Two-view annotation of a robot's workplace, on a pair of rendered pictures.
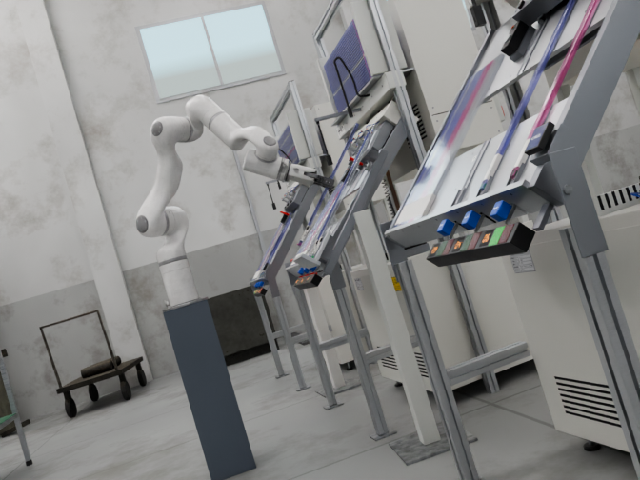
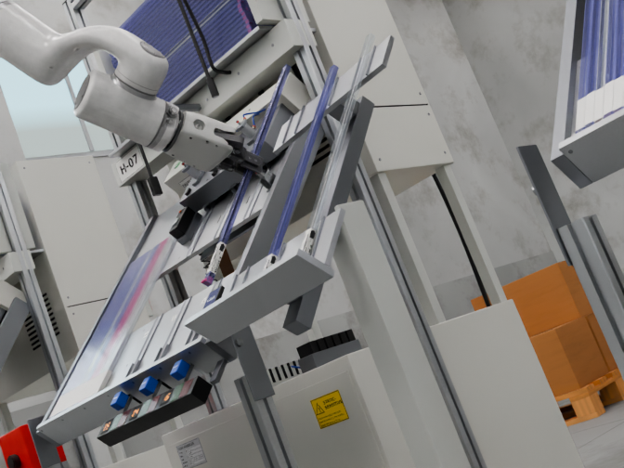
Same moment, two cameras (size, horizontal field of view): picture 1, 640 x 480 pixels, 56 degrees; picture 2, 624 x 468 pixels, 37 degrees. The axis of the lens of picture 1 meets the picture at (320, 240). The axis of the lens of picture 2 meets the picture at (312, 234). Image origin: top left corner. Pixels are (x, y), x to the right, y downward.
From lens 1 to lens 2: 1.11 m
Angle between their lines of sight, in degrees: 33
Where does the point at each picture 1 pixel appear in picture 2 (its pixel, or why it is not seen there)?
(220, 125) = (17, 22)
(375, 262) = (388, 305)
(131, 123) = not seen: outside the picture
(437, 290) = not seen: hidden behind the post
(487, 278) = (476, 394)
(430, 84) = (344, 58)
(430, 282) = not seen: hidden behind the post
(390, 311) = (430, 408)
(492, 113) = (432, 123)
